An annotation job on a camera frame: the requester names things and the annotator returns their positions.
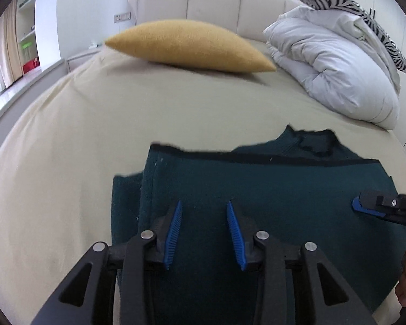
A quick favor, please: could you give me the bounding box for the bed with beige sheet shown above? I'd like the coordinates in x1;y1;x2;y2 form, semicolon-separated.
0;34;406;325

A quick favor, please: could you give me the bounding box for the white folded duvet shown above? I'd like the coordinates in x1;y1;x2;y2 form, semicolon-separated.
262;6;401;130

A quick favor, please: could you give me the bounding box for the white window ledge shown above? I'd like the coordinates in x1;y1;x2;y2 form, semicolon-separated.
0;57;68;136

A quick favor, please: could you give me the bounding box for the dark green sweater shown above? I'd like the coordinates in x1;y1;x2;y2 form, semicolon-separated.
111;125;406;325

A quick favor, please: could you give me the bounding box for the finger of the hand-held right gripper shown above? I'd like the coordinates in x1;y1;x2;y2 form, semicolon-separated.
351;199;406;235
359;190;406;210

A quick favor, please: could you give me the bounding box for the beige curtain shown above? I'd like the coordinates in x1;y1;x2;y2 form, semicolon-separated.
0;3;24;89

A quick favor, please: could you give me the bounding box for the yellow pillow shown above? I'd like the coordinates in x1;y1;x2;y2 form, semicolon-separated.
104;19;277;74

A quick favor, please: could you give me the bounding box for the red box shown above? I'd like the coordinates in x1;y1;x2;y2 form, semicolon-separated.
22;58;40;74

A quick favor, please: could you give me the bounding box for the white wall shelf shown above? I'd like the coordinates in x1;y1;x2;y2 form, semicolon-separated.
15;0;41;75

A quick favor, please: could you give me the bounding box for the beige padded headboard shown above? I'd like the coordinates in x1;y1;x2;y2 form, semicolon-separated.
127;0;307;41

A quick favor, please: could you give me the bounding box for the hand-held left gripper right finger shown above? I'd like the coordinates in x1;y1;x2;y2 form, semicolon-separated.
226;200;376;325

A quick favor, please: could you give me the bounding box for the white nightstand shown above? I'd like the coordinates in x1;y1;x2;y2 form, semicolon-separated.
66;45;104;73

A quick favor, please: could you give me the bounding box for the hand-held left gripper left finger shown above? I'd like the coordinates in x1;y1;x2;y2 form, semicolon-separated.
30;200;183;325

